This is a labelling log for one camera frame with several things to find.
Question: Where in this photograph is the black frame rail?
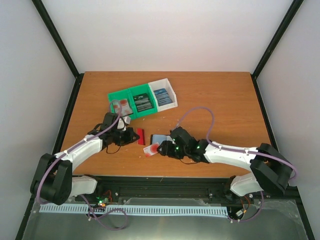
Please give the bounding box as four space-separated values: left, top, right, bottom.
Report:
31 0 85 78

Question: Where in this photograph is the black leather card holder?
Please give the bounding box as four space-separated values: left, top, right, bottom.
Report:
150 134 173 145

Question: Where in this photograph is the metal base plate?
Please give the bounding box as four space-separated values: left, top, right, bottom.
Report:
21 201 308 240

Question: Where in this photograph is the light blue cable duct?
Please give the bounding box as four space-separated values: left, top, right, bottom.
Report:
39 203 228 218

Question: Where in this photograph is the black card stack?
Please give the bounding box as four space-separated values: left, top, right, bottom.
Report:
133 93 153 113

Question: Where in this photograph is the green double plastic bin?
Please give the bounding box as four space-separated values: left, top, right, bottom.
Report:
107 83 158 119

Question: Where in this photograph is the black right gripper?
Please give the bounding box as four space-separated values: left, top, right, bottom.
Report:
157 140 189 160

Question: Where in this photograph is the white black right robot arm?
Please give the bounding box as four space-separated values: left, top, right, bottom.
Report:
157 127 294 197

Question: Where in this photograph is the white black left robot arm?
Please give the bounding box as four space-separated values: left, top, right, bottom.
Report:
30 112 140 205

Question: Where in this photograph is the red white card stack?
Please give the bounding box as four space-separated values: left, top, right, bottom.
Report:
112 98 133 116

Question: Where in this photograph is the red white credit card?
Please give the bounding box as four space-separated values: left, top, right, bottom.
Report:
143 142 160 157

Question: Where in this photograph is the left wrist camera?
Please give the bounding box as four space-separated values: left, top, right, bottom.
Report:
117 116 131 131

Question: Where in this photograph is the blue card stack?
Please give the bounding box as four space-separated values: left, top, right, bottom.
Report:
153 88 173 107

